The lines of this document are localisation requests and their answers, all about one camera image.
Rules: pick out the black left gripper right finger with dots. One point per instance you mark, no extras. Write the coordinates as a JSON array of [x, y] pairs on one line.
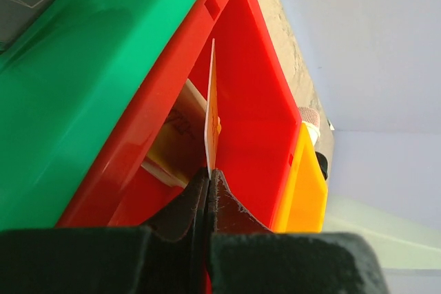
[[246, 257]]

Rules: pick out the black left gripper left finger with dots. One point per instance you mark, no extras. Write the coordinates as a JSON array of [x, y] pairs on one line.
[[164, 254]]

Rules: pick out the gold VIP card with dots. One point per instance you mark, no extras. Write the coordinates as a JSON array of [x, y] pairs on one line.
[[212, 126]]

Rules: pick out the yellow plastic bin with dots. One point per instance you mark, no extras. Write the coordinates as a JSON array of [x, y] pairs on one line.
[[304, 199]]

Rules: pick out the red plastic bin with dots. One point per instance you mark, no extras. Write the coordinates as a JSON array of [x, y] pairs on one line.
[[259, 118]]

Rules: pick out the green plastic bin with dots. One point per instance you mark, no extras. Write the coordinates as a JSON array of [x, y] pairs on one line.
[[65, 82]]

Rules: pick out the pink cylindrical handle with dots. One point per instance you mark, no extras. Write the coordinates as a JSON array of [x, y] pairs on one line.
[[311, 118]]

